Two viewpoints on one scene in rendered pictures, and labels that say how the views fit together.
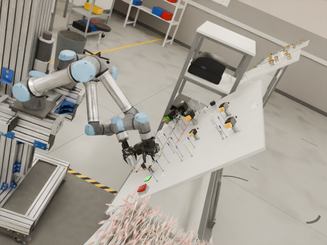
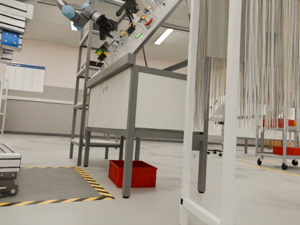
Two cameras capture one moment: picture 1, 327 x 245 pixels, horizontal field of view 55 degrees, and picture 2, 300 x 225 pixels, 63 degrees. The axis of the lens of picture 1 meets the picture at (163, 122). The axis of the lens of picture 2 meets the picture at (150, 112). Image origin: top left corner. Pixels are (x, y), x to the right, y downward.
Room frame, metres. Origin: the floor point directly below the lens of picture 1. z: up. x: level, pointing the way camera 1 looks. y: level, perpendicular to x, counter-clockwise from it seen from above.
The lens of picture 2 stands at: (0.08, 0.74, 0.40)
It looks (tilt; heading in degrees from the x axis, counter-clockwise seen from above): 4 degrees up; 329
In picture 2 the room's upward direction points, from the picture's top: 4 degrees clockwise
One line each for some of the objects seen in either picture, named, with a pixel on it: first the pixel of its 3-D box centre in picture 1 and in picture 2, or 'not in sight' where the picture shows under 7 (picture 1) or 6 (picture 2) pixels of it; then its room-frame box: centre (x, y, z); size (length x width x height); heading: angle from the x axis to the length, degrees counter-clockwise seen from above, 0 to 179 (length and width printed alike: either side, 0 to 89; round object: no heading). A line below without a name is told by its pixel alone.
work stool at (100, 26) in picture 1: (98, 43); not in sight; (5.74, 1.71, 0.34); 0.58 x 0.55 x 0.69; 126
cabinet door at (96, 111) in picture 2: not in sight; (96, 106); (2.25, 0.00, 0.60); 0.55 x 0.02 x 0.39; 175
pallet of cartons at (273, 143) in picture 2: not in sight; (285, 140); (5.76, -9.30, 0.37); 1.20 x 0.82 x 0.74; 72
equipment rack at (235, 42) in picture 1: (189, 121); (100, 84); (2.88, -0.24, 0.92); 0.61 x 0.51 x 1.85; 175
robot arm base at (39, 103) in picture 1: (35, 97); not in sight; (1.75, 0.83, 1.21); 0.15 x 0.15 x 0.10
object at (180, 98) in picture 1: (189, 107); (97, 68); (2.83, -0.18, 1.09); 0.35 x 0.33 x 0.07; 175
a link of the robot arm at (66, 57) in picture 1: (67, 60); not in sight; (2.24, 0.87, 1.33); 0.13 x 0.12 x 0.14; 133
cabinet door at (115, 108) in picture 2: not in sight; (115, 101); (1.70, 0.05, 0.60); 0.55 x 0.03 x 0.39; 175
